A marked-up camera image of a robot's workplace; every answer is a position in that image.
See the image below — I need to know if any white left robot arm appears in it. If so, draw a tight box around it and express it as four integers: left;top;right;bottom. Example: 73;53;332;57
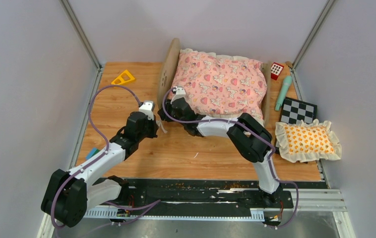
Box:
41;109;158;229

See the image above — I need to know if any wooden striped pet bed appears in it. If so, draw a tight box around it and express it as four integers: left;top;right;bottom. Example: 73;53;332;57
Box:
156;38;273;127

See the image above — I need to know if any black and silver chessboard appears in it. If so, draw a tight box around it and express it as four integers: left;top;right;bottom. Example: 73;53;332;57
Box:
273;97;319;145

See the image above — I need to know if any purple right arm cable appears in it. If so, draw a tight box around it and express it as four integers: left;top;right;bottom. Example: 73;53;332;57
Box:
161;87;300;230

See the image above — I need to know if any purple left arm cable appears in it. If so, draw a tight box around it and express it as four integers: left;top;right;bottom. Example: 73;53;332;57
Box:
50;84;161;230

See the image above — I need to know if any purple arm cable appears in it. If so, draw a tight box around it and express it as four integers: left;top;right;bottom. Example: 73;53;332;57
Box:
50;84;161;230
161;87;300;230

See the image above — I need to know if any blue green grey block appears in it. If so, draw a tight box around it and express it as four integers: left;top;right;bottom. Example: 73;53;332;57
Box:
85;148;100;160

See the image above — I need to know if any mint green massager wand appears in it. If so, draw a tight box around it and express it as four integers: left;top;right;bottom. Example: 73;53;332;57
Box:
275;75;293;111

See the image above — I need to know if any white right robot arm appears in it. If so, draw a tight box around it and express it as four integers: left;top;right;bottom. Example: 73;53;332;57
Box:
159;97;282;207

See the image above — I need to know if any pink unicorn drawstring bag blanket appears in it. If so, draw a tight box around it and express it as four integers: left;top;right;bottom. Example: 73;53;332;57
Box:
156;48;268;134

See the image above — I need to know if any orange duck print pillow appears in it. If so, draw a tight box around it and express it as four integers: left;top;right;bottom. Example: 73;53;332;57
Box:
275;119;342;163

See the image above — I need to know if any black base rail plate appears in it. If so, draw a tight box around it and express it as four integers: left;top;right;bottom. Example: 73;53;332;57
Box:
113;178;294;218

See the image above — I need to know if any red white grid block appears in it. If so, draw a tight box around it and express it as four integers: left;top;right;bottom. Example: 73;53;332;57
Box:
270;62;284;80

